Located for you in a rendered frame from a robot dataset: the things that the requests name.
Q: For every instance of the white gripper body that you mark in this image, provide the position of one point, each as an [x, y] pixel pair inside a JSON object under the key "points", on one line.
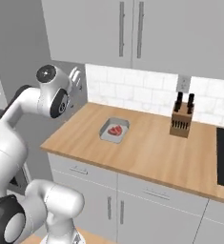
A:
{"points": [[75, 77]]}

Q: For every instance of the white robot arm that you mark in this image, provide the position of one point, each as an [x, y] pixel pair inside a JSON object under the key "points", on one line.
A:
{"points": [[8, 149]]}

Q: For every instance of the grey meat container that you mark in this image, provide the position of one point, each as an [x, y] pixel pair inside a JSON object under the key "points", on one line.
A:
{"points": [[104, 132]]}

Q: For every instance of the red raw steak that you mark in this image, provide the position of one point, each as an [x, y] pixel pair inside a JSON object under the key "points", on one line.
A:
{"points": [[115, 130]]}

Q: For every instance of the grey upper cupboard door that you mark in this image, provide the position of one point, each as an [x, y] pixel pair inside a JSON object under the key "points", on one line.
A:
{"points": [[85, 28], [186, 31]]}

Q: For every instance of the grey cupboard door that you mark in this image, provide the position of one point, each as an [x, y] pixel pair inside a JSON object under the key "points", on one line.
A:
{"points": [[85, 28], [91, 200], [186, 31], [158, 222], [216, 233]]}

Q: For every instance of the grey fridge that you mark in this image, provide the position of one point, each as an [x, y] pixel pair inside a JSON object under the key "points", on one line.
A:
{"points": [[24, 38]]}

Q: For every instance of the grey drawer front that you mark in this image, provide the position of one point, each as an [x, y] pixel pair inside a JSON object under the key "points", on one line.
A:
{"points": [[219, 214], [97, 171], [180, 197]]}

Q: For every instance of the wooden knife block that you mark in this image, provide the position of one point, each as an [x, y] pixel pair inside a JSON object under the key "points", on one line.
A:
{"points": [[180, 125]]}

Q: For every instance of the grey lower cupboard door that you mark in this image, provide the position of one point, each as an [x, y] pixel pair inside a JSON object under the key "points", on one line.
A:
{"points": [[158, 222], [91, 200], [216, 233]]}

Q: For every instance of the white wall outlet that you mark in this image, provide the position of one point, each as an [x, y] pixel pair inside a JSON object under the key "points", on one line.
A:
{"points": [[183, 83]]}

